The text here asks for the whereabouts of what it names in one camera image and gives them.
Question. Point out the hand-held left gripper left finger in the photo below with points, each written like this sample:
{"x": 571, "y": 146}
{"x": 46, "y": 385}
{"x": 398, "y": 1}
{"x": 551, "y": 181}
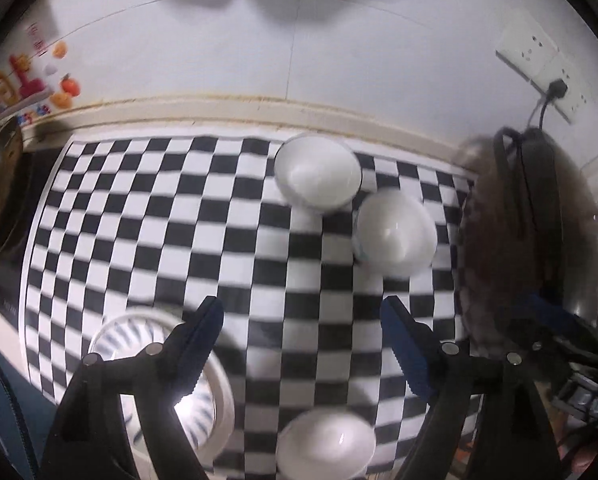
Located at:
{"x": 199, "y": 345}

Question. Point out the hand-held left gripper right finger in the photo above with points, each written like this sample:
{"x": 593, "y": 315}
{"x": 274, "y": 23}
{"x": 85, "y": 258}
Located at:
{"x": 404, "y": 350}

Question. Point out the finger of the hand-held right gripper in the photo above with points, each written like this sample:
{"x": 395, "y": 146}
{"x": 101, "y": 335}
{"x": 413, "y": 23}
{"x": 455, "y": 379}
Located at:
{"x": 554, "y": 312}

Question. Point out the striped white plate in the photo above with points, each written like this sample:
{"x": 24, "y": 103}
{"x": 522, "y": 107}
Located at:
{"x": 227, "y": 400}

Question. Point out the blue striped plate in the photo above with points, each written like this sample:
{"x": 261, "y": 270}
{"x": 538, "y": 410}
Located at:
{"x": 114, "y": 335}

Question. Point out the white bowl with blue print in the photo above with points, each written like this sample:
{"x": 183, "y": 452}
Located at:
{"x": 394, "y": 230}

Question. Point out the black and white checkered cloth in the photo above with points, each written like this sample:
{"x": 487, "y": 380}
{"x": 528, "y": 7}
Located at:
{"x": 259, "y": 240}

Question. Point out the white bowl with pink flowers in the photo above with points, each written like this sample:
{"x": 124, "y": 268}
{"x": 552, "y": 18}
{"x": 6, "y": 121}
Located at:
{"x": 324, "y": 445}

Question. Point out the white footed bowl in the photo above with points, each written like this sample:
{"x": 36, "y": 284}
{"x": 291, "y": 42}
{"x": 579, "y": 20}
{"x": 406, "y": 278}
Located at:
{"x": 319, "y": 175}

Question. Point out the black induction cooktop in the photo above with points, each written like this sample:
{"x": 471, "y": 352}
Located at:
{"x": 9, "y": 240}

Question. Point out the black power plug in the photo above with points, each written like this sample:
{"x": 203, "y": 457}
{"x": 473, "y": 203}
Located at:
{"x": 558, "y": 87}

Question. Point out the small round orange sticker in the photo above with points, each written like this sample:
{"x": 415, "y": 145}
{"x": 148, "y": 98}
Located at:
{"x": 60, "y": 50}

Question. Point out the white wall socket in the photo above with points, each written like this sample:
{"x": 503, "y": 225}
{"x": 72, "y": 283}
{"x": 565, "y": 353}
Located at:
{"x": 576, "y": 102}
{"x": 526, "y": 45}
{"x": 563, "y": 67}

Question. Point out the orange fruit wall sticker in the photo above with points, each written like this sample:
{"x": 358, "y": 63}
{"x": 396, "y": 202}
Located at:
{"x": 69, "y": 86}

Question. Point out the colourful character wall sticker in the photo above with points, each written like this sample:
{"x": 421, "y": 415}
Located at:
{"x": 24, "y": 77}

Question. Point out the red paper wall sticker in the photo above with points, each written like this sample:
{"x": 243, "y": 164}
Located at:
{"x": 38, "y": 40}

